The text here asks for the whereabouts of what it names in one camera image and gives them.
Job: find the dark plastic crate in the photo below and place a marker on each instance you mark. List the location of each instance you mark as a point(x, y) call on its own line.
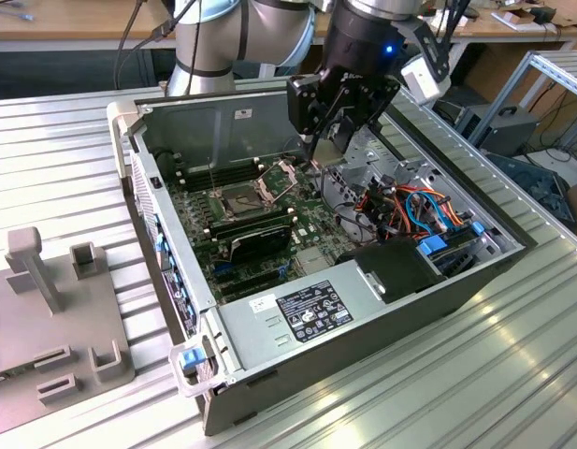
point(536, 182)

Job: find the black camera bracket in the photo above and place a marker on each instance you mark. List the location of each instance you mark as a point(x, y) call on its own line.
point(428, 44)

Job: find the blue plastic case latch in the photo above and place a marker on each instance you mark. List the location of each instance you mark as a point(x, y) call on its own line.
point(192, 357)

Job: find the blue disk carrier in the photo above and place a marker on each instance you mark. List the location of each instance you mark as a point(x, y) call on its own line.
point(476, 228)
point(433, 245)

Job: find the black stand pole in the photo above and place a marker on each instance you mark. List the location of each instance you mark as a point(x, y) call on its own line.
point(456, 18)

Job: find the black plastic air shroud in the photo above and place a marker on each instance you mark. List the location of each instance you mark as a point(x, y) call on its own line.
point(395, 266)

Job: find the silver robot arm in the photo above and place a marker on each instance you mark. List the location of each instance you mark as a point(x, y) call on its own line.
point(208, 42)

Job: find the black expansion slot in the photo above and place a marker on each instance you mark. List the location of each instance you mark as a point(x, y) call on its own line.
point(236, 294)
point(250, 279)

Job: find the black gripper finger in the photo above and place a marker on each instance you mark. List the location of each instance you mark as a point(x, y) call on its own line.
point(301, 103)
point(379, 105)

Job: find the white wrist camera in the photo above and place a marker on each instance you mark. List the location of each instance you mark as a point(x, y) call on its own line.
point(423, 82)

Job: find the silver metal drive cage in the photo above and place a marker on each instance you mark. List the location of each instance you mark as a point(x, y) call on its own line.
point(386, 159)

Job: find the CPU socket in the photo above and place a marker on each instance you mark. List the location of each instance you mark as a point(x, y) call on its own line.
point(236, 206)

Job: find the silver power supply unit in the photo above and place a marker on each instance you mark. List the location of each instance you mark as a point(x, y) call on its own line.
point(269, 337)

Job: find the wooden desk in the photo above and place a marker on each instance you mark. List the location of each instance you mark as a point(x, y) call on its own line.
point(477, 27)
point(73, 23)

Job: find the black RAM slot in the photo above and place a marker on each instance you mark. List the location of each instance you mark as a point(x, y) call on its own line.
point(197, 168)
point(269, 225)
point(269, 220)
point(269, 215)
point(197, 179)
point(197, 184)
point(197, 173)

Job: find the green motherboard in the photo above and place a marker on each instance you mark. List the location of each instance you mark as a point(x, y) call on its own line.
point(311, 220)

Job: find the silver chipset heat sink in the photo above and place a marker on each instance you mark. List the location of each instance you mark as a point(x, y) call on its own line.
point(311, 261)

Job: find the black graphics card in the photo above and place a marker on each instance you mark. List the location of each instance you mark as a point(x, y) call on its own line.
point(260, 241)

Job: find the silver CPU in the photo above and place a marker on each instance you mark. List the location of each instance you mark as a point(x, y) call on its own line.
point(326, 153)

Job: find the aluminium frame rack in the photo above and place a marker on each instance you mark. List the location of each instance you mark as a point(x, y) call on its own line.
point(561, 70)

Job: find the open cardboard box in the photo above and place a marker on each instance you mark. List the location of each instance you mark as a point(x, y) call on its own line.
point(514, 19)

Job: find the grey parts rack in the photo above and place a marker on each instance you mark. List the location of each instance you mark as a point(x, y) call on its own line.
point(59, 327)

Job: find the grey open PC case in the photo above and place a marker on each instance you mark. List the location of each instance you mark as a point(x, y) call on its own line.
point(386, 346)

